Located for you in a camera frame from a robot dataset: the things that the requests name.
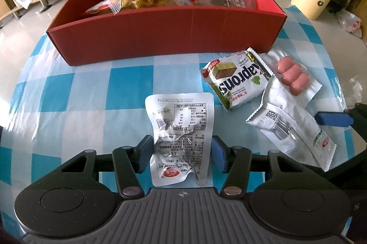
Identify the red snack packet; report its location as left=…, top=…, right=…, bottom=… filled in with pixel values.
left=84, top=1, right=114, bottom=17

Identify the green white wafer packet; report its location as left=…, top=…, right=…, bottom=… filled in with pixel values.
left=200, top=48, right=277, bottom=112

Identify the blue white checkered tablecloth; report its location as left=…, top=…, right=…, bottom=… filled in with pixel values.
left=0, top=6, right=367, bottom=236

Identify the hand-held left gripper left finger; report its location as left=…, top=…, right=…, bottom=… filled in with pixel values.
left=59, top=134, right=157, bottom=200

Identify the white plastic bag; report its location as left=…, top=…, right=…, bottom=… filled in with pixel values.
left=337, top=9, right=362, bottom=38

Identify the pink sausage packet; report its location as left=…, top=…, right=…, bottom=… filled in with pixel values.
left=259, top=45, right=323, bottom=109

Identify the long white snack packet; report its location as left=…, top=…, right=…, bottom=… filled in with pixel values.
left=246, top=78, right=336, bottom=171

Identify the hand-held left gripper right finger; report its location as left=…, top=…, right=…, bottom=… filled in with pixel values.
left=211, top=135, right=313, bottom=200

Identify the white printed pouch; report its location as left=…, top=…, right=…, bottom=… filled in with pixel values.
left=145, top=93, right=215, bottom=187

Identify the red cardboard box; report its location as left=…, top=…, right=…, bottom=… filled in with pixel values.
left=46, top=0, right=287, bottom=67

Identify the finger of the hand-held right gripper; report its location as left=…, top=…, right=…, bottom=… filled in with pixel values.
left=314, top=103, right=367, bottom=134
left=324, top=141, right=367, bottom=176

